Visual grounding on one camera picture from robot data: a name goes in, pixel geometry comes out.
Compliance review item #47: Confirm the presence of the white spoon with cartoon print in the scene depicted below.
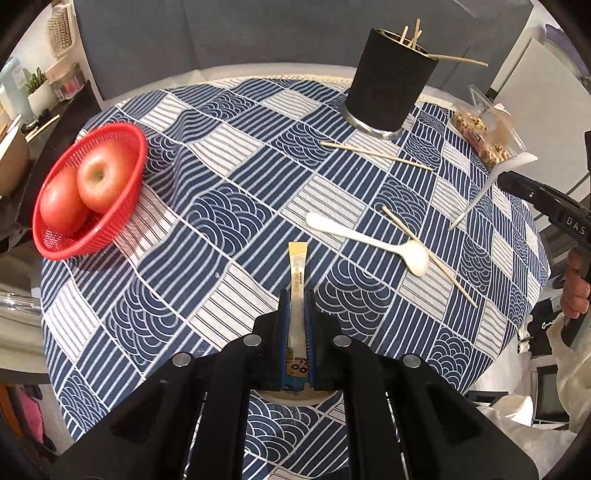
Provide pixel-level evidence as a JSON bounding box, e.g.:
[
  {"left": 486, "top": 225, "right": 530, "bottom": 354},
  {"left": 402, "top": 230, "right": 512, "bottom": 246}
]
[{"left": 257, "top": 242, "right": 335, "bottom": 407}]

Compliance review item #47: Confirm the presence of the white spoon with decorated handle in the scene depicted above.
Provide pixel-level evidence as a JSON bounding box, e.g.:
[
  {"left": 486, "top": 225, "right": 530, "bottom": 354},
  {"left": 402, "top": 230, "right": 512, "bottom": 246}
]
[{"left": 449, "top": 152, "right": 538, "bottom": 230}]

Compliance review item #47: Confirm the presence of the person's right hand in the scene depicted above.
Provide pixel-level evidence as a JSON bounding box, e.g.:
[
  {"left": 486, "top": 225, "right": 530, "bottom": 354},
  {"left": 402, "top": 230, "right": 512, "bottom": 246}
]
[{"left": 560, "top": 248, "right": 590, "bottom": 319}]

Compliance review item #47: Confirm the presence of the clear plastic cookie box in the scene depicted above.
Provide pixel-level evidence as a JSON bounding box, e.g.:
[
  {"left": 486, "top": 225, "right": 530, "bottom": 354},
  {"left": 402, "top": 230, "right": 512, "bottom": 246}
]
[{"left": 452, "top": 84, "right": 527, "bottom": 170}]

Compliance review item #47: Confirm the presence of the plain white ceramic spoon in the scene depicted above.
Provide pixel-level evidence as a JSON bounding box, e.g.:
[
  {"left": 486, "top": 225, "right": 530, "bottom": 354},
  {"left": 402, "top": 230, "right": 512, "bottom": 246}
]
[{"left": 305, "top": 212, "right": 430, "bottom": 277}]

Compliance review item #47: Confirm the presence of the black cylindrical utensil holder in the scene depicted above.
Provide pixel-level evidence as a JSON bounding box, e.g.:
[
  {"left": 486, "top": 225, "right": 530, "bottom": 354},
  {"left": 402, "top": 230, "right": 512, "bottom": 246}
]
[{"left": 339, "top": 28, "right": 438, "bottom": 140}]

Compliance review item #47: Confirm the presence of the blue patterned tablecloth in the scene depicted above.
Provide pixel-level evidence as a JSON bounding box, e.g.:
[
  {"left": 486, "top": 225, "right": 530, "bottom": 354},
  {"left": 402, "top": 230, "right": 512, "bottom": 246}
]
[{"left": 41, "top": 77, "right": 550, "bottom": 479}]

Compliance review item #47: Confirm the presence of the rear red apple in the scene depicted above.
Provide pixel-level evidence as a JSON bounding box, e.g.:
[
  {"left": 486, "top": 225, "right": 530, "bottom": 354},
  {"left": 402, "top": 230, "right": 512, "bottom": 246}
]
[{"left": 39, "top": 167, "right": 90, "bottom": 237}]

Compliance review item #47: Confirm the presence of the red apple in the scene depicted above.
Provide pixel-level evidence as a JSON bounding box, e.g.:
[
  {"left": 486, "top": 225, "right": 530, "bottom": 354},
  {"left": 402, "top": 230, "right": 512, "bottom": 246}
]
[
  {"left": 39, "top": 167, "right": 90, "bottom": 237},
  {"left": 77, "top": 139, "right": 137, "bottom": 214}
]

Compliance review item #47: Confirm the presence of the red plastic basket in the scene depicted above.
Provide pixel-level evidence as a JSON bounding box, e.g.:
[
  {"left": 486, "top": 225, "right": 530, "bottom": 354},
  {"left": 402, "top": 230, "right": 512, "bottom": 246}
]
[{"left": 32, "top": 122, "right": 147, "bottom": 261}]

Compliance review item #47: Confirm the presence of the front red apple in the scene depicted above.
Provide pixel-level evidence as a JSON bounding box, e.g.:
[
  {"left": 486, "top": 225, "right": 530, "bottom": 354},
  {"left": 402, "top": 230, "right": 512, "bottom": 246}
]
[{"left": 77, "top": 139, "right": 137, "bottom": 214}]

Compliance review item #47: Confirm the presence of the beige ceramic mug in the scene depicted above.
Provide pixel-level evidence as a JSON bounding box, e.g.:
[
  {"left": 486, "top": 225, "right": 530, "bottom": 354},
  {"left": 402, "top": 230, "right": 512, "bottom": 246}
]
[{"left": 0, "top": 127, "right": 30, "bottom": 197}]

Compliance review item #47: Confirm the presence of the dark side shelf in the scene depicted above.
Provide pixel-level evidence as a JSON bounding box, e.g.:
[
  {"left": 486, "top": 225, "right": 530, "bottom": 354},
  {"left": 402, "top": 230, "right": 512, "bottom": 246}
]
[{"left": 1, "top": 81, "right": 100, "bottom": 240}]

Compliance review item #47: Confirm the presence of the glass candle jar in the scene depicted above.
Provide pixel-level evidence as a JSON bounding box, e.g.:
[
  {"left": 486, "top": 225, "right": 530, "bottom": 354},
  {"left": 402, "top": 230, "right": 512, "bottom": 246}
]
[{"left": 47, "top": 63, "right": 86, "bottom": 102}]

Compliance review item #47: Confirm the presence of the small potted green plant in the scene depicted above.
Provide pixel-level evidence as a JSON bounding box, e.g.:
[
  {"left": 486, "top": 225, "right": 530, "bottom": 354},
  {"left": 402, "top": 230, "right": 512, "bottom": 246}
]
[{"left": 26, "top": 68, "right": 58, "bottom": 116}]

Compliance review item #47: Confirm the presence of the white bottle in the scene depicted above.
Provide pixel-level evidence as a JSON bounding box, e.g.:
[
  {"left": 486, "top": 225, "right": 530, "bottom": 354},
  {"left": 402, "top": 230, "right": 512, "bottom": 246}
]
[{"left": 1, "top": 57, "right": 34, "bottom": 123}]

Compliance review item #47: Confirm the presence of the grey sofa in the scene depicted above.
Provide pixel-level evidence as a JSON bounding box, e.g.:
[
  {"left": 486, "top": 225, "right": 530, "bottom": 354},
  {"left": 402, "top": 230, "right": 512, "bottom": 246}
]
[{"left": 74, "top": 1, "right": 533, "bottom": 99}]

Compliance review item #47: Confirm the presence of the wooden hair brush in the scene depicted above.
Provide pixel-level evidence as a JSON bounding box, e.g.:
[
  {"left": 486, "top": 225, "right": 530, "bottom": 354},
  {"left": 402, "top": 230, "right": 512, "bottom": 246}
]
[{"left": 46, "top": 2, "right": 74, "bottom": 59}]

